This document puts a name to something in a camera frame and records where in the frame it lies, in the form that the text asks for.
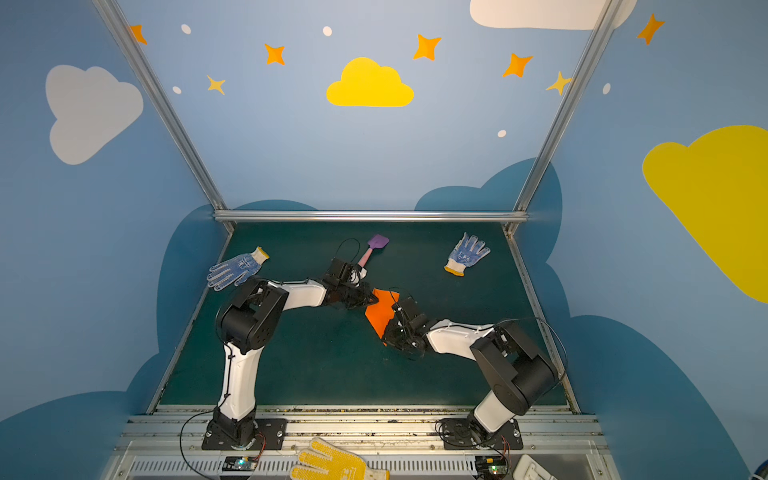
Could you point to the white object bottom right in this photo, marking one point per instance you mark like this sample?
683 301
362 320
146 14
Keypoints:
529 469

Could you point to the blue dotted glove right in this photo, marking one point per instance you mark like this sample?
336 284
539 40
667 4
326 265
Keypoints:
467 253

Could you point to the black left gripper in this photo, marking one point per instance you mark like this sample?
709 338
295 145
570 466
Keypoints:
357 294

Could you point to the aluminium frame post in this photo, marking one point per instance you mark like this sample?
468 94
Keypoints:
594 49
114 19

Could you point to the orange square paper sheet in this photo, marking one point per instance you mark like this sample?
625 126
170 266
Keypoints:
382 312

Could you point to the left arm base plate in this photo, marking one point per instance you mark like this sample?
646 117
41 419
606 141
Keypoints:
249 434

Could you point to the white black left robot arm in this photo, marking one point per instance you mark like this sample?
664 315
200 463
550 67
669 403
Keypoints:
245 325

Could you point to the right green circuit board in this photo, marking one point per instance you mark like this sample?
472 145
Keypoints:
490 468

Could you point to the left green circuit board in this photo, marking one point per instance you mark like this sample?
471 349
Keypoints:
240 464

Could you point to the left aluminium frame post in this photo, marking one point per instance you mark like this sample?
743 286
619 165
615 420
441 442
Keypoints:
114 19

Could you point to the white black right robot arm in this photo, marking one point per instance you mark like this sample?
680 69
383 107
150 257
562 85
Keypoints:
516 370

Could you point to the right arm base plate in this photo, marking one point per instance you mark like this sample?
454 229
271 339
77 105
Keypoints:
466 434

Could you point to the right aluminium frame post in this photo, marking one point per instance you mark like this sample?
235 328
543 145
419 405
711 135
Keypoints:
594 49

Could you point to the yellow dotted glove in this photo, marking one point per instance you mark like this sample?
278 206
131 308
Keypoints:
324 461

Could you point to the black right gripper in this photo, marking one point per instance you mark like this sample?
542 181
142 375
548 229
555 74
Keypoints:
398 324

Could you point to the blue dotted glove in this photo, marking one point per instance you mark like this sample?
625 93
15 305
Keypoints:
237 270
467 253

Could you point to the green circuit board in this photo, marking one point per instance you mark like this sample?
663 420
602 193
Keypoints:
240 464
490 468

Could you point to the purple pink toy spatula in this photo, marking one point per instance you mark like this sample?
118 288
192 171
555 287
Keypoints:
378 241

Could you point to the blue dotted glove left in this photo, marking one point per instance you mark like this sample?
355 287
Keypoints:
237 270

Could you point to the aluminium front rail base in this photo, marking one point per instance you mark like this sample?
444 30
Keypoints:
401 439

